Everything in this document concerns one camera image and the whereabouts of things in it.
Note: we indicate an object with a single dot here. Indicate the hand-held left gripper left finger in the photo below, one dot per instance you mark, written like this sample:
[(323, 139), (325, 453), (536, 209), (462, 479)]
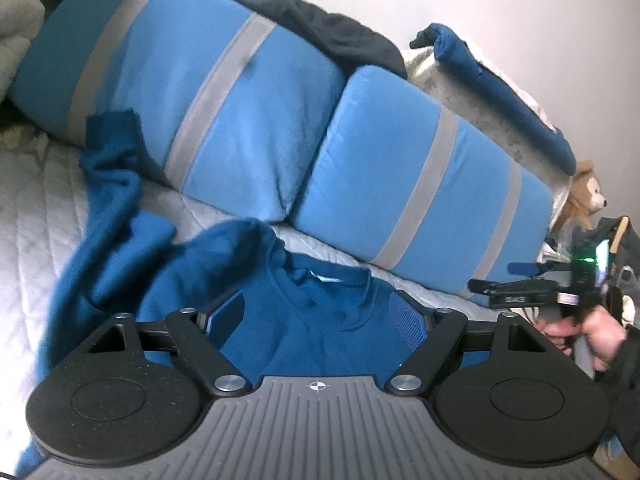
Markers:
[(225, 317)]

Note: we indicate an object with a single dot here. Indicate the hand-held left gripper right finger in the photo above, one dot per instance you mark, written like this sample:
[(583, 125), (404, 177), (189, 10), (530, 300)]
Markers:
[(410, 325)]

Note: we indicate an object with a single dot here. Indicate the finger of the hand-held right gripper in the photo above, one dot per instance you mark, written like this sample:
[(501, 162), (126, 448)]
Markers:
[(522, 266), (482, 287)]

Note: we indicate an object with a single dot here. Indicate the blue knit sweater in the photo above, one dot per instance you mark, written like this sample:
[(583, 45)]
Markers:
[(300, 320)]

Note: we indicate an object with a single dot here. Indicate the person's right forearm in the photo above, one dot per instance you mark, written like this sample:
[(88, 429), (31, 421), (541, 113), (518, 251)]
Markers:
[(627, 400)]

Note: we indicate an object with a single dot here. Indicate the person's right hand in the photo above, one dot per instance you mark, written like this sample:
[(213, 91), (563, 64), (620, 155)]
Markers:
[(607, 335)]

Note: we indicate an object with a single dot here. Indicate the brown teddy bear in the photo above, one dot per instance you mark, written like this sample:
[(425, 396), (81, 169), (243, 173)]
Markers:
[(585, 195)]

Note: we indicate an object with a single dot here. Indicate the wooden hanger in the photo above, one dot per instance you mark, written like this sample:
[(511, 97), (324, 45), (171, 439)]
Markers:
[(621, 232)]

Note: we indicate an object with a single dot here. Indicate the grey hanging garment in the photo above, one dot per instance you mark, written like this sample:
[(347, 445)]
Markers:
[(631, 260)]

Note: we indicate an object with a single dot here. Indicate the blue and white folded blanket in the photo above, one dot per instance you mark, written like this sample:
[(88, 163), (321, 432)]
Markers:
[(475, 120)]

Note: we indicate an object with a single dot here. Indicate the blue pillow with grey stripes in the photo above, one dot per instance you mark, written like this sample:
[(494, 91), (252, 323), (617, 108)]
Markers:
[(210, 110), (380, 170)]

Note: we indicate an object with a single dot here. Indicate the white quilted bed cover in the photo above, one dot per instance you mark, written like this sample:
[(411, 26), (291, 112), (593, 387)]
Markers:
[(45, 210)]

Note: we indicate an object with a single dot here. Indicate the black cloth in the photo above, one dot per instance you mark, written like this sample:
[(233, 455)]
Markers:
[(320, 20)]

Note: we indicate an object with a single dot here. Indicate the beige quilted comforter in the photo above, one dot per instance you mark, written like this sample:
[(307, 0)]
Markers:
[(20, 15)]

